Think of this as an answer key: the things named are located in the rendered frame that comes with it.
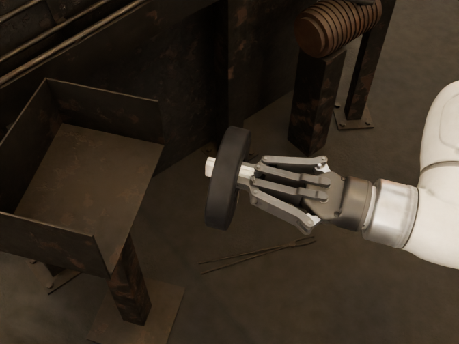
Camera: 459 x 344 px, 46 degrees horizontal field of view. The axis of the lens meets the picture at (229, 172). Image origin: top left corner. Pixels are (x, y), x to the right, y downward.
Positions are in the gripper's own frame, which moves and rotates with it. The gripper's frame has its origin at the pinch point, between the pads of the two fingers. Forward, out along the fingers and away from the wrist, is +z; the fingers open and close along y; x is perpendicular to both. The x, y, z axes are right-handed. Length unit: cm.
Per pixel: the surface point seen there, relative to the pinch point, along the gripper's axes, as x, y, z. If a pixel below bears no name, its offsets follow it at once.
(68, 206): -14.2, -5.0, 25.8
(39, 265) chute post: -74, 6, 52
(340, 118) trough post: -70, 82, -20
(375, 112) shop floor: -70, 89, -31
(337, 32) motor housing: -21, 64, -11
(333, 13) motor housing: -19, 67, -9
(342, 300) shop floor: -71, 18, -30
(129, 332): -73, -5, 21
